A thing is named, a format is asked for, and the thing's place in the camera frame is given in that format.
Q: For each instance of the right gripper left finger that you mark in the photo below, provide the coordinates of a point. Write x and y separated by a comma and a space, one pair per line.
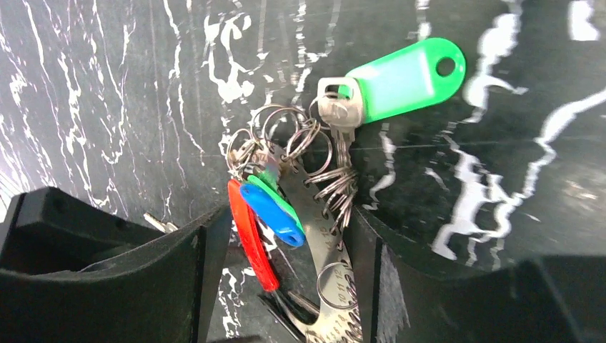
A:
73, 273

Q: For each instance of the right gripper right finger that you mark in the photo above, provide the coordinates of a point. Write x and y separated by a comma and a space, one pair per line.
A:
406, 293

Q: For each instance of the metal keyring with red handle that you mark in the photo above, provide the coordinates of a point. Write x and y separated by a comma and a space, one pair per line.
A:
304, 190

